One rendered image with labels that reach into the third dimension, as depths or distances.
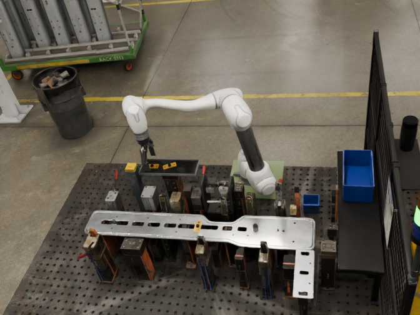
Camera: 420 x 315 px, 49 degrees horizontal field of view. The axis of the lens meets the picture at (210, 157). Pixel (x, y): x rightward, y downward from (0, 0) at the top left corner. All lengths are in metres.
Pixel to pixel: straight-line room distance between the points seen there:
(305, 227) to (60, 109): 3.33
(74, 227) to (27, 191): 1.71
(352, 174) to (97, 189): 1.87
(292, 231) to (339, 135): 2.30
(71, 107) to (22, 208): 1.19
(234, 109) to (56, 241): 1.58
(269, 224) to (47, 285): 1.46
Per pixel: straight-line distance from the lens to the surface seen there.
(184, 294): 2.86
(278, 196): 2.67
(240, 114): 2.63
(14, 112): 6.27
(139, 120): 2.68
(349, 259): 2.52
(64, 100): 5.18
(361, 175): 2.92
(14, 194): 5.15
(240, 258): 2.58
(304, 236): 2.64
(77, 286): 3.12
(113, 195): 3.01
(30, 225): 4.72
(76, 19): 6.74
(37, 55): 6.89
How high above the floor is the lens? 3.06
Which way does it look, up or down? 41 degrees down
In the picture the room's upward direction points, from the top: 12 degrees counter-clockwise
